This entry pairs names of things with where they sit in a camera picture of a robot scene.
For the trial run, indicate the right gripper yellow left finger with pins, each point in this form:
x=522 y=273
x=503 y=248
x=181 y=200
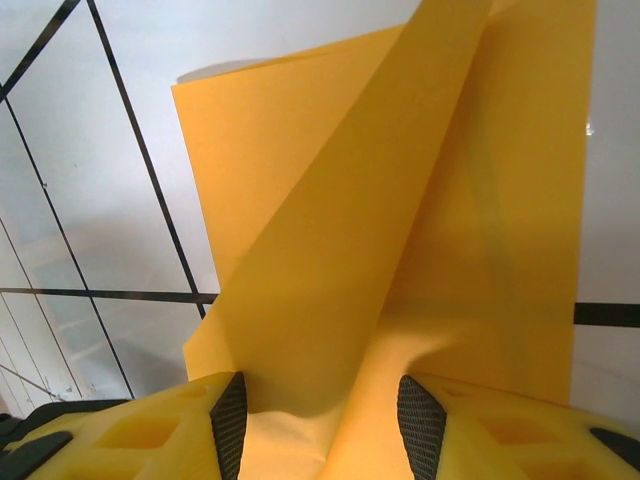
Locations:
x=150 y=440

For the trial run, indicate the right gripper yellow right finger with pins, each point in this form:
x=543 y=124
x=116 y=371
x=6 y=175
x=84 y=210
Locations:
x=500 y=440

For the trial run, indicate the orange paper sheet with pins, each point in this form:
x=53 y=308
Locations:
x=375 y=225

